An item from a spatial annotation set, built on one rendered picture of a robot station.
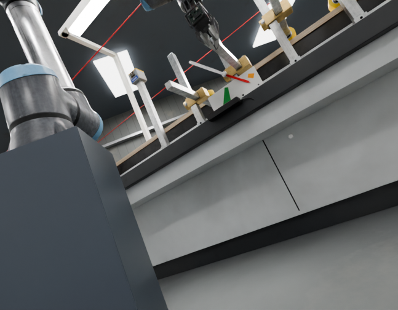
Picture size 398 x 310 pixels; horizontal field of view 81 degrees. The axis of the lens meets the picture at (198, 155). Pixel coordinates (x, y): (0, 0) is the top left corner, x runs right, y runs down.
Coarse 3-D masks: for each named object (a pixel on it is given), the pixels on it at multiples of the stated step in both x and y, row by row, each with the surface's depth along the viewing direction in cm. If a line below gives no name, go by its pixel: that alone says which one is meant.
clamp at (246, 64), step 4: (244, 56) 107; (240, 60) 108; (244, 60) 107; (248, 60) 106; (244, 64) 107; (248, 64) 106; (228, 68) 111; (232, 68) 110; (240, 68) 108; (244, 68) 108; (248, 68) 110; (228, 72) 111; (232, 72) 110; (236, 72) 109; (240, 72) 110; (244, 72) 111; (228, 80) 113
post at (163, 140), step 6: (138, 84) 139; (144, 84) 141; (144, 90) 138; (144, 96) 137; (144, 102) 137; (150, 102) 137; (150, 108) 135; (150, 114) 135; (156, 114) 136; (156, 120) 133; (156, 126) 133; (156, 132) 133; (162, 132) 132; (162, 138) 131; (162, 144) 131; (168, 144) 130
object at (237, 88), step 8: (248, 72) 106; (256, 72) 104; (248, 80) 106; (256, 80) 104; (224, 88) 112; (232, 88) 110; (240, 88) 108; (248, 88) 106; (216, 96) 114; (232, 96) 110; (240, 96) 108; (216, 104) 114
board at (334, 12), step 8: (336, 8) 108; (328, 16) 109; (320, 24) 111; (304, 32) 114; (296, 40) 116; (280, 48) 120; (272, 56) 122; (256, 64) 126; (264, 64) 124; (192, 112) 146; (184, 120) 150; (168, 128) 155; (144, 144) 165; (136, 152) 169; (120, 160) 177
